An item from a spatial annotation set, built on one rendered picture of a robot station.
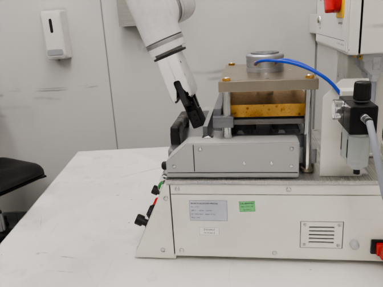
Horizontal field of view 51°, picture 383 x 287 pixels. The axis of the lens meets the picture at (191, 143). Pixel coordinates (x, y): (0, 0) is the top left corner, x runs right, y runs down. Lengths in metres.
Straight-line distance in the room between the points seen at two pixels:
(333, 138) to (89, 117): 1.90
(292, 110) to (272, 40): 1.62
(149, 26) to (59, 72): 1.67
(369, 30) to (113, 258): 0.65
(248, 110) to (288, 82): 0.10
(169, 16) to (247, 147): 0.32
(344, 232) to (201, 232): 0.27
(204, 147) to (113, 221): 0.38
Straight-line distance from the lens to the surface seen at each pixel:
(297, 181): 0.77
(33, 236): 1.05
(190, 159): 0.77
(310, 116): 0.78
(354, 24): 0.73
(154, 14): 0.86
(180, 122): 0.88
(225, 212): 0.80
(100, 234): 1.00
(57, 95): 2.52
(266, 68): 0.85
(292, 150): 0.76
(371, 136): 0.61
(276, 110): 0.80
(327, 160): 0.78
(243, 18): 2.38
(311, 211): 0.80
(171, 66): 0.85
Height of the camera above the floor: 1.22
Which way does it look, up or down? 17 degrees down
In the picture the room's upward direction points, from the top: 3 degrees counter-clockwise
